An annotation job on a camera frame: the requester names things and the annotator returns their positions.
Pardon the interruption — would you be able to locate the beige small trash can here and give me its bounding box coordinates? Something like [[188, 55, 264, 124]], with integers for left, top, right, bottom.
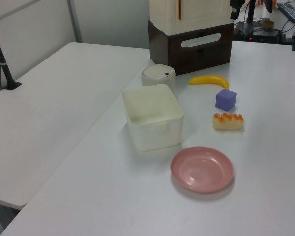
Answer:
[[141, 63, 177, 95]]

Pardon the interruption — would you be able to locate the beige trash can lid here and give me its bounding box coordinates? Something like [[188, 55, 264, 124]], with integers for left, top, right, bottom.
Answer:
[[142, 64, 174, 81]]

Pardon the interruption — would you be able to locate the cream open storage box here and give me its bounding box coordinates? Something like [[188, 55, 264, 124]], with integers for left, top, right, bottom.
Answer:
[[121, 83, 185, 152]]

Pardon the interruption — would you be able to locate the yellow banana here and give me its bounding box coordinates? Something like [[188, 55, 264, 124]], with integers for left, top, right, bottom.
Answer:
[[188, 74, 230, 90]]

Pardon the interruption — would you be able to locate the pink plate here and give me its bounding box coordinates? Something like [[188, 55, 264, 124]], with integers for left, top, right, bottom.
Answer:
[[170, 146, 235, 194]]

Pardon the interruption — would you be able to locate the purple cube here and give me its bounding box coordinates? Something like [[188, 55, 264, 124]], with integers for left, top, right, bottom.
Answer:
[[215, 89, 237, 111]]

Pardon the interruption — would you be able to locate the glazed bread roll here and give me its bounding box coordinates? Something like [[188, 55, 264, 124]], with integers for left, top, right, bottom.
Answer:
[[212, 113, 245, 131]]

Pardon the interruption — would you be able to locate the dark brown drawer box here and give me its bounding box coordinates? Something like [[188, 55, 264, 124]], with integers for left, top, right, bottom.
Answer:
[[147, 20, 234, 76]]

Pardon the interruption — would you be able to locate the cream plastic cabinet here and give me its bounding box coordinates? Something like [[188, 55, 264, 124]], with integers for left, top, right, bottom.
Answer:
[[149, 0, 234, 35]]

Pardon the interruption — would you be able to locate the black monitor stand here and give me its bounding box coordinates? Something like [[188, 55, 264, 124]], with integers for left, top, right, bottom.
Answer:
[[245, 0, 258, 23]]

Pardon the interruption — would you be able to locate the black pole with clamp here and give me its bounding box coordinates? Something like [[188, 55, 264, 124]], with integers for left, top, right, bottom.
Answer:
[[0, 18, 22, 91]]

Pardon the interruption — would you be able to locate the black keyboard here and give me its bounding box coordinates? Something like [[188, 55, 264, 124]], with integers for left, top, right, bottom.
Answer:
[[276, 2, 295, 22]]

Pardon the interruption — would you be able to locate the white drawer handle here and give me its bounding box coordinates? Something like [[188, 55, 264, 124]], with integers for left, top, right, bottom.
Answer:
[[181, 33, 222, 48]]

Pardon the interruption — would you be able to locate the black camera on mount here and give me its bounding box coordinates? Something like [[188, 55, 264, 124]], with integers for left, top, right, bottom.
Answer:
[[230, 0, 245, 20]]

